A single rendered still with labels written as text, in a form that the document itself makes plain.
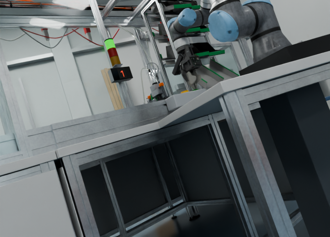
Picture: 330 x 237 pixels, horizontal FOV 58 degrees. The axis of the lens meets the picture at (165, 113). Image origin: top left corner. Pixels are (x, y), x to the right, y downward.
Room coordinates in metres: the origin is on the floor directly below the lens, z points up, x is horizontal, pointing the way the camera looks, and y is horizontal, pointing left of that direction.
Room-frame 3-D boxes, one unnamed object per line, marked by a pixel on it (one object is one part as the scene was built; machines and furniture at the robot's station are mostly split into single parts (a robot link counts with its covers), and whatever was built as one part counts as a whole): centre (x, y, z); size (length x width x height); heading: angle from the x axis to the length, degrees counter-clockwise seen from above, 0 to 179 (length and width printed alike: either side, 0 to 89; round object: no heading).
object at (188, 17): (1.35, -0.24, 1.28); 0.11 x 0.11 x 0.08; 23
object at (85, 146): (1.98, 0.22, 0.85); 1.50 x 1.41 x 0.03; 129
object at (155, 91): (1.60, 0.01, 1.06); 0.08 x 0.04 x 0.07; 39
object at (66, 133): (1.34, 0.07, 0.91); 0.89 x 0.06 x 0.11; 129
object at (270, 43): (1.13, -0.47, 0.99); 0.15 x 0.15 x 0.10
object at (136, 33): (2.98, 0.00, 1.56); 0.09 x 0.04 x 1.39; 129
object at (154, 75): (2.63, -0.02, 1.32); 0.14 x 0.14 x 0.38
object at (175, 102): (1.41, -0.12, 0.93); 0.21 x 0.07 x 0.06; 129
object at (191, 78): (1.42, -0.18, 1.01); 0.06 x 0.03 x 0.09; 39
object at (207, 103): (1.18, -0.45, 0.84); 0.90 x 0.70 x 0.03; 110
